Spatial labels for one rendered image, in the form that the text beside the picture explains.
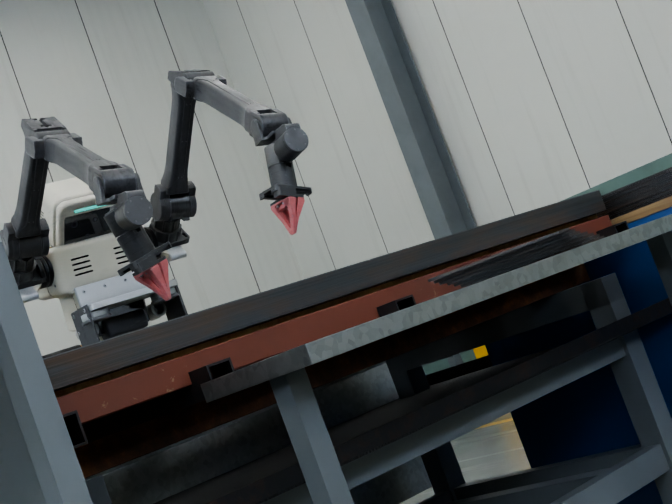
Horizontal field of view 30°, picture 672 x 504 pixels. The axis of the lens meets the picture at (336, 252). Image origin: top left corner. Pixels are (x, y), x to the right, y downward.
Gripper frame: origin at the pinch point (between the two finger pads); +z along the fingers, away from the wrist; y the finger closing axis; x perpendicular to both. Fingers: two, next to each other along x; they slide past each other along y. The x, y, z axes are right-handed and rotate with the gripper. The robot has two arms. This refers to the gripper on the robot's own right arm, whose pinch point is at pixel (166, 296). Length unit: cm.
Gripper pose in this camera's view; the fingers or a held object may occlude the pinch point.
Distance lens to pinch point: 248.7
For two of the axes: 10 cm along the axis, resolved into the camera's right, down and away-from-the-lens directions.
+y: 6.0, -4.2, 6.8
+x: -6.3, 2.8, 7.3
